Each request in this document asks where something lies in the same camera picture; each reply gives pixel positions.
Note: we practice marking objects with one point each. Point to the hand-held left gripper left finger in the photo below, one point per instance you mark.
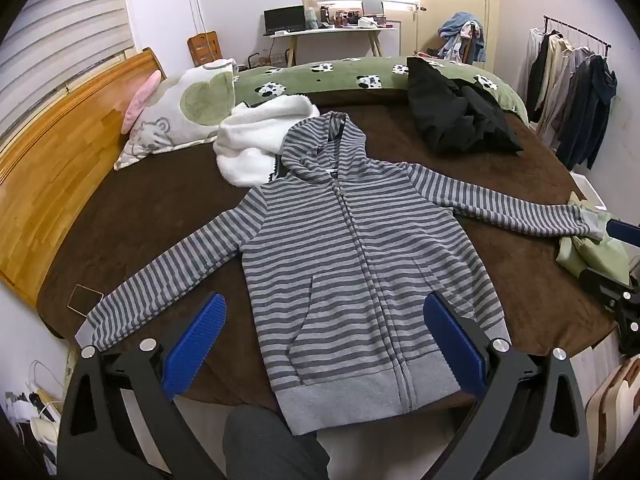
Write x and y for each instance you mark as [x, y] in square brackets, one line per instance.
[196, 345]

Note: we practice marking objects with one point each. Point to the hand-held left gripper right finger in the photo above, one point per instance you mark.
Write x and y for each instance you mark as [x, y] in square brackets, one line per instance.
[452, 345]

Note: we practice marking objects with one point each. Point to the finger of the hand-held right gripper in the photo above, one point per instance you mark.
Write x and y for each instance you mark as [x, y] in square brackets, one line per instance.
[622, 232]
[602, 287]

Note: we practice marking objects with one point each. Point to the grey striped zip hoodie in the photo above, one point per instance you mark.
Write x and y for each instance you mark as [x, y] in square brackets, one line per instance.
[350, 260]

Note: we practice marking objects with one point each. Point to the metal clothes rack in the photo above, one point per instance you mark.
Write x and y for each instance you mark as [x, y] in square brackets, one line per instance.
[580, 32]

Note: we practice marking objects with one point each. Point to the pile of clothes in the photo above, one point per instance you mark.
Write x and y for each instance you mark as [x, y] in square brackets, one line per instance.
[462, 35]

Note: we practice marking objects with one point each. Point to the light green garment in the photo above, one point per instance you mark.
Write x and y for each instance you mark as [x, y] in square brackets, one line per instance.
[600, 255]

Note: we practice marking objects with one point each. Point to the white storage box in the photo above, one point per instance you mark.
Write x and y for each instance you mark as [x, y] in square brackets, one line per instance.
[590, 190]

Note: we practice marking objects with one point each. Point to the smartphone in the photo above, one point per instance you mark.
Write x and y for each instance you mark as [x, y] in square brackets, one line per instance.
[84, 300]

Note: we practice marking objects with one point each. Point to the person's leg in grey trousers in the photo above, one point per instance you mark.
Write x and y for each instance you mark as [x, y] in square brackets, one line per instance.
[270, 442]

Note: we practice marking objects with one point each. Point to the navy hanging garment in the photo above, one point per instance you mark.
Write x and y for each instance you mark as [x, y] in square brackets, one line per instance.
[595, 110]

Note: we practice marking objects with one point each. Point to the brown bed blanket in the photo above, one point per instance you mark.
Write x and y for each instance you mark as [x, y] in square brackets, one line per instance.
[165, 210]

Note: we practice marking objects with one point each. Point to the grey hanging garment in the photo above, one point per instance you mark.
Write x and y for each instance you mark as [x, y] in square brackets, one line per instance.
[575, 90]

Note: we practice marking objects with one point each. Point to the beige hanging garment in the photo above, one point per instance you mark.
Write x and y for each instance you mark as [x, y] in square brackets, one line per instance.
[552, 80]

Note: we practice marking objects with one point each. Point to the black hanging garment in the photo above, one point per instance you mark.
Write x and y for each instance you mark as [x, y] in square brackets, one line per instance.
[536, 72]

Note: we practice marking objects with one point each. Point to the black jacket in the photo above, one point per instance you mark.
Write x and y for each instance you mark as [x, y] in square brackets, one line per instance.
[450, 110]

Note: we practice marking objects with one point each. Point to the white fleece garment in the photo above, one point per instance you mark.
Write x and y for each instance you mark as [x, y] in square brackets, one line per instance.
[250, 140]

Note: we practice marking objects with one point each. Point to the bear print pillow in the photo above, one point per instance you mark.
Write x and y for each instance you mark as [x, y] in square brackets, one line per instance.
[165, 125]

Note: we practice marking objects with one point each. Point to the wooden headboard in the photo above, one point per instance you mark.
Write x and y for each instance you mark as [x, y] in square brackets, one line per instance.
[60, 160]

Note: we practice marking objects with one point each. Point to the pink plush pillow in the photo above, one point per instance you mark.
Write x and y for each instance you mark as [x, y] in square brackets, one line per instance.
[140, 102]

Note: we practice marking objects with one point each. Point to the green panda print blanket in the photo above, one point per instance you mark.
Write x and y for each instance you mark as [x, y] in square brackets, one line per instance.
[350, 77]

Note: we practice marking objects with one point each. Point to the white desk with wooden legs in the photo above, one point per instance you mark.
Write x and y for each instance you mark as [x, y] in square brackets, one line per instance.
[330, 32]

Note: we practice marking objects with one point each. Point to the black monitor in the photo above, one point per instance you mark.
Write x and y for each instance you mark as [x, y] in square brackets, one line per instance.
[284, 19]

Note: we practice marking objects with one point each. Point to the white window blind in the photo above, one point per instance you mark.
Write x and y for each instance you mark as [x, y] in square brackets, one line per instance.
[60, 35]

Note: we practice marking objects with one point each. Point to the row of bottles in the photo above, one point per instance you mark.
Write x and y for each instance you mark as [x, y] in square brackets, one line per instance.
[340, 17]

